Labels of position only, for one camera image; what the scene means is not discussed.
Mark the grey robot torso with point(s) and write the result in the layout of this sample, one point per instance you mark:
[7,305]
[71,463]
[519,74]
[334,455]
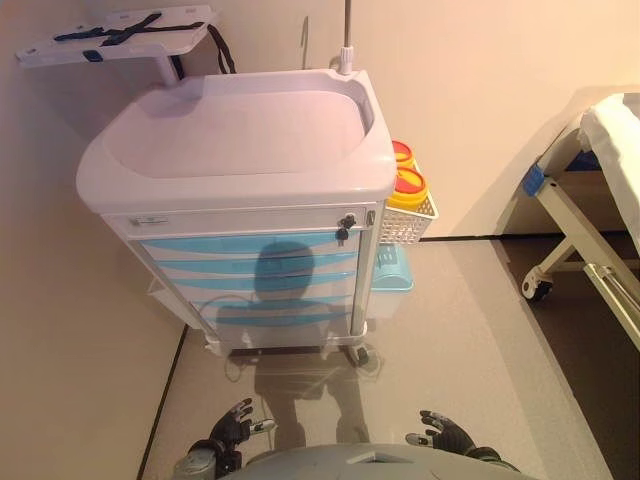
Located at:
[350,465]

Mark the cart caster wheel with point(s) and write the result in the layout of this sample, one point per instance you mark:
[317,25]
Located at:
[359,355]

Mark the waste bin with blue lid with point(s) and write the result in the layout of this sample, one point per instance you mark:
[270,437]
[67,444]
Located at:
[392,275]

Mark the black cart lock keys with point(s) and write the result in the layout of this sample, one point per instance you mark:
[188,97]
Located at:
[345,225]

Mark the blue-fronted cart drawer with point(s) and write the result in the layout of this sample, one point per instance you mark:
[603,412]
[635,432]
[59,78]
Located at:
[225,285]

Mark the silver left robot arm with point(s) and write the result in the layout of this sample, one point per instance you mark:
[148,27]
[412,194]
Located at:
[197,462]

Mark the white cart side shelf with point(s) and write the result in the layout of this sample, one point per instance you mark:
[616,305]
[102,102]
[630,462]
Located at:
[50,52]

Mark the metal IV pole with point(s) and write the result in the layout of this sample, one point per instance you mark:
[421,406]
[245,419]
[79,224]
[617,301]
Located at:
[346,60]

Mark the translucent white side bin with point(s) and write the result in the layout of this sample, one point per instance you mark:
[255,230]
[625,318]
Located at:
[160,295]

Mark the bed caster wheel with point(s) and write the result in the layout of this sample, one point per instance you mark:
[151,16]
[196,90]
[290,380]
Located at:
[537,287]

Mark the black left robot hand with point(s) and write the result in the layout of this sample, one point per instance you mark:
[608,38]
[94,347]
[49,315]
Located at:
[230,432]

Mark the white and blue medical cart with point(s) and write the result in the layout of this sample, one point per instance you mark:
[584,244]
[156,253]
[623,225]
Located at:
[240,125]

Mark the white plastic mesh basket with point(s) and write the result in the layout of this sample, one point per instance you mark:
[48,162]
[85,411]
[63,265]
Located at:
[400,227]

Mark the blue bed corner bumper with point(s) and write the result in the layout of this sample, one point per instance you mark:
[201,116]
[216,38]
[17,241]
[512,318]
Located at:
[533,182]

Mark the white bed sheet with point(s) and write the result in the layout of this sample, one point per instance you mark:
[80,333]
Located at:
[615,140]

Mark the white hospital bed frame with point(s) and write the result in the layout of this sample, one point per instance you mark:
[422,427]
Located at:
[565,220]

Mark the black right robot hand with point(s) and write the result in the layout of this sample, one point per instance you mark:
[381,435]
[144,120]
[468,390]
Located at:
[450,440]

